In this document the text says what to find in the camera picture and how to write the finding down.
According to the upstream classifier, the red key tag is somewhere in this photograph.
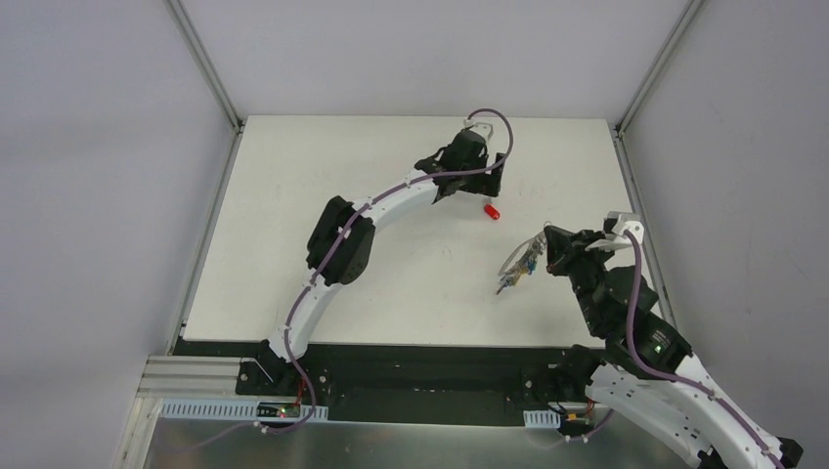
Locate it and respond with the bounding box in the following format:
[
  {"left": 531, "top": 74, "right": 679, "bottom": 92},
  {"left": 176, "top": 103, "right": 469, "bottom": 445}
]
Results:
[{"left": 483, "top": 203, "right": 501, "bottom": 220}]

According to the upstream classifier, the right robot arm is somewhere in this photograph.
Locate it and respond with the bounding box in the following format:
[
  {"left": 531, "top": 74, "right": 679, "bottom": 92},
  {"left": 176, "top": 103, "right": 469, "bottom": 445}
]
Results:
[{"left": 544, "top": 220, "right": 804, "bottom": 468}]

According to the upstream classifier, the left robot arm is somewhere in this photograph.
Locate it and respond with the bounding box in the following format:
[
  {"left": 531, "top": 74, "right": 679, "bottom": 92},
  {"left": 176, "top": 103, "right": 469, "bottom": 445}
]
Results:
[{"left": 260, "top": 118, "right": 514, "bottom": 396}]

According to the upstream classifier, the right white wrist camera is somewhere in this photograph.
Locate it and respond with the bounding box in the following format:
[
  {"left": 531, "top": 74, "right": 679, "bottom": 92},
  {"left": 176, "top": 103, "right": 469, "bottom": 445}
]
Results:
[{"left": 586, "top": 211, "right": 645, "bottom": 252}]

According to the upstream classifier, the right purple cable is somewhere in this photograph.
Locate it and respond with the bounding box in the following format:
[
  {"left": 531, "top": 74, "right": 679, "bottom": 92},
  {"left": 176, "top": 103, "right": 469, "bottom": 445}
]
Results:
[{"left": 524, "top": 230, "right": 788, "bottom": 469}]

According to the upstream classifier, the right aluminium frame post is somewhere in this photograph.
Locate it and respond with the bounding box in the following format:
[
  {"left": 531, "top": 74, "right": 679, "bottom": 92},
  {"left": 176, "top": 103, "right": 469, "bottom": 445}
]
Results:
[{"left": 614, "top": 0, "right": 708, "bottom": 138}]

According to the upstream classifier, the aluminium frame post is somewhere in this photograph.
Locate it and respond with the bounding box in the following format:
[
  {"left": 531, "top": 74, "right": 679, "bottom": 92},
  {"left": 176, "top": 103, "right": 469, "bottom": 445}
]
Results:
[
  {"left": 162, "top": 0, "right": 244, "bottom": 135},
  {"left": 614, "top": 0, "right": 708, "bottom": 138}
]

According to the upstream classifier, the right white cable duct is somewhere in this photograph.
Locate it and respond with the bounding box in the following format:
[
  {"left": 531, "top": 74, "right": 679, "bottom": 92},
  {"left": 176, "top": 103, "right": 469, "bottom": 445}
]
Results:
[{"left": 523, "top": 409, "right": 561, "bottom": 430}]

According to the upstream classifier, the white cable duct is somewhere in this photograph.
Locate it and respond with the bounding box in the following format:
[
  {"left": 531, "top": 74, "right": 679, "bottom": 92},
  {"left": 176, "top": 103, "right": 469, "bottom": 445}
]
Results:
[
  {"left": 523, "top": 409, "right": 561, "bottom": 430},
  {"left": 159, "top": 399, "right": 329, "bottom": 423}
]

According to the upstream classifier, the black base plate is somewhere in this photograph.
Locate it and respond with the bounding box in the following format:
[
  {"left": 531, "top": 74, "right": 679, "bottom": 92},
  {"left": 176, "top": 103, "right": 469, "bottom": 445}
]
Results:
[{"left": 172, "top": 338, "right": 601, "bottom": 427}]

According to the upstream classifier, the left aluminium frame post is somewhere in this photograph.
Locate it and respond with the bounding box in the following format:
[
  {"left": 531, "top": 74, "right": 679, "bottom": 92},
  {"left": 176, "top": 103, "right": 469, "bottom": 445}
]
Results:
[{"left": 162, "top": 0, "right": 244, "bottom": 135}]

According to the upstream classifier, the left white cable duct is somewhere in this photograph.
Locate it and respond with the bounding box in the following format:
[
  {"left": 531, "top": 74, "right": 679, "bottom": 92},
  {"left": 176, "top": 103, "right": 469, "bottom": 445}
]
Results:
[{"left": 159, "top": 399, "right": 329, "bottom": 423}]

